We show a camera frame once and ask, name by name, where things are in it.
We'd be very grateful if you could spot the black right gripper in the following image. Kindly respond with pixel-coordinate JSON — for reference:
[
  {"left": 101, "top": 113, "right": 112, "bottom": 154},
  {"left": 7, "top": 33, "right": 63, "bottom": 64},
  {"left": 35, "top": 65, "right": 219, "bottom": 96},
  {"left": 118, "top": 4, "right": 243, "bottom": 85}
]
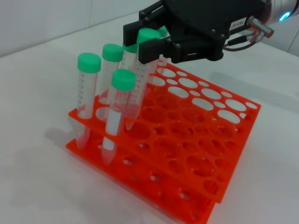
[{"left": 123, "top": 0, "right": 266, "bottom": 64}]

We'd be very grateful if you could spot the green capped clear test tube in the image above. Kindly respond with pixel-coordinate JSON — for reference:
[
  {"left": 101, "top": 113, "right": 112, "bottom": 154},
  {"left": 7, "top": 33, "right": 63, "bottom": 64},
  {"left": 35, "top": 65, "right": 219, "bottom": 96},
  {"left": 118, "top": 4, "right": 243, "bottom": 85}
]
[
  {"left": 149, "top": 61, "right": 160, "bottom": 79},
  {"left": 157, "top": 26, "right": 169, "bottom": 72},
  {"left": 121, "top": 43, "right": 139, "bottom": 70},
  {"left": 101, "top": 69, "right": 137, "bottom": 166},
  {"left": 74, "top": 53, "right": 102, "bottom": 150},
  {"left": 97, "top": 43, "right": 124, "bottom": 122},
  {"left": 125, "top": 28, "right": 162, "bottom": 130}
]

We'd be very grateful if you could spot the orange test tube rack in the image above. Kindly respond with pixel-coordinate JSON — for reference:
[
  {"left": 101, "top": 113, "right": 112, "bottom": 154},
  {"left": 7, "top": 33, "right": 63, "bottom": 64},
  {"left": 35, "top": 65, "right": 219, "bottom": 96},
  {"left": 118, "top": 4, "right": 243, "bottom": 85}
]
[{"left": 65, "top": 62, "right": 262, "bottom": 224}]

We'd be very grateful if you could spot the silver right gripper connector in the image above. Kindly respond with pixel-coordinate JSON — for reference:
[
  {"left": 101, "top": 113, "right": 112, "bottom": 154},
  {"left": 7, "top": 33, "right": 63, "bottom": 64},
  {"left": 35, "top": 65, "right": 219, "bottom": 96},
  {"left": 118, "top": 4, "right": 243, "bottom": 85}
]
[{"left": 248, "top": 16, "right": 274, "bottom": 38}]

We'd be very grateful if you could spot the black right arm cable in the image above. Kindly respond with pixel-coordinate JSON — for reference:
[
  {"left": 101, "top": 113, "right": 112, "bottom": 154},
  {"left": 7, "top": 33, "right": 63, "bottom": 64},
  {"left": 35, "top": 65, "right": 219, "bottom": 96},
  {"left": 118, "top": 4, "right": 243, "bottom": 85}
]
[{"left": 224, "top": 32, "right": 260, "bottom": 51}]

